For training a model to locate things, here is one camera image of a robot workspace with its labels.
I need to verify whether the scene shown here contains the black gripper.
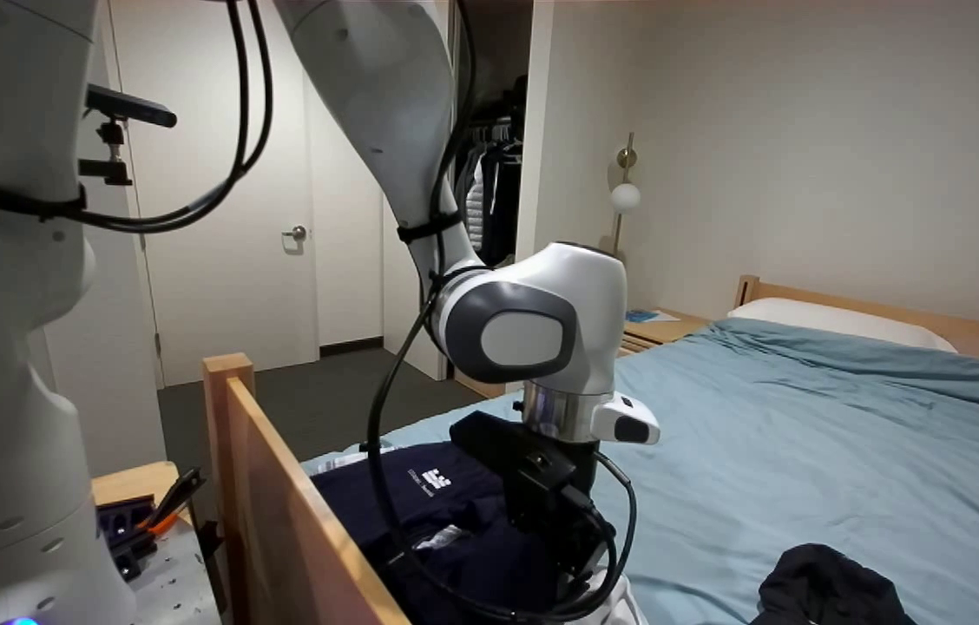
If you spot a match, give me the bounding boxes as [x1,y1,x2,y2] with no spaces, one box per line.
[502,442,621,613]

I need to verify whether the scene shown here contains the plain navy blue t-shirt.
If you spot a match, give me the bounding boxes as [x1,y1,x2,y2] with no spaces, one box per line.
[383,506,621,625]

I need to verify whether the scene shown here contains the wooden nightstand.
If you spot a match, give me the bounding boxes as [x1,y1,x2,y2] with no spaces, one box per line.
[615,300,714,362]

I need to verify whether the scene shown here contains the blue book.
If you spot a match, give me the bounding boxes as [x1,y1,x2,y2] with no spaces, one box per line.
[621,300,666,328]

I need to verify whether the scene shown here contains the light blue duvet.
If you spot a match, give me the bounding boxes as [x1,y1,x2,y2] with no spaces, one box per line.
[301,315,979,625]

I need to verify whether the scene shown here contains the small black garment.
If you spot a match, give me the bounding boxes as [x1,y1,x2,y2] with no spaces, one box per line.
[750,540,924,625]

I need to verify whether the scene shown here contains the white pillow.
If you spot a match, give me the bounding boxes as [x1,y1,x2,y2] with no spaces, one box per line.
[725,293,963,357]

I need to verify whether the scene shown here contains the grey perforated mounting plate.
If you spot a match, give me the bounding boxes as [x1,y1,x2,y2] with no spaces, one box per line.
[121,520,222,625]

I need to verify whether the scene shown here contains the small wooden side table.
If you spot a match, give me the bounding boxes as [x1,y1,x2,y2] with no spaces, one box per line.
[88,458,187,512]

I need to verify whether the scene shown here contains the dark box on side table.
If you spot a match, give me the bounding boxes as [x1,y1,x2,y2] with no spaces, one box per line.
[95,493,160,547]

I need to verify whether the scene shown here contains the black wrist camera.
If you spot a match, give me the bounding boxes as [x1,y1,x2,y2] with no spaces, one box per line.
[445,407,579,497]

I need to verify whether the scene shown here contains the wooden bed frame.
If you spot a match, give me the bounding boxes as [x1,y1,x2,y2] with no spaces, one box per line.
[199,273,979,625]

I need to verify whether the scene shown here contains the silver door handle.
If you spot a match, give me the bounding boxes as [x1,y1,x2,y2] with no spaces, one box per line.
[277,218,312,256]

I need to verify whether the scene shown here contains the orange handled pliers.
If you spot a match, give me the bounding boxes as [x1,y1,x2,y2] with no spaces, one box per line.
[113,464,211,574]

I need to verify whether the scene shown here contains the black camera on stand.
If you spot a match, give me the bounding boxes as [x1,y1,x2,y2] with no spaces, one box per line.
[78,79,182,192]

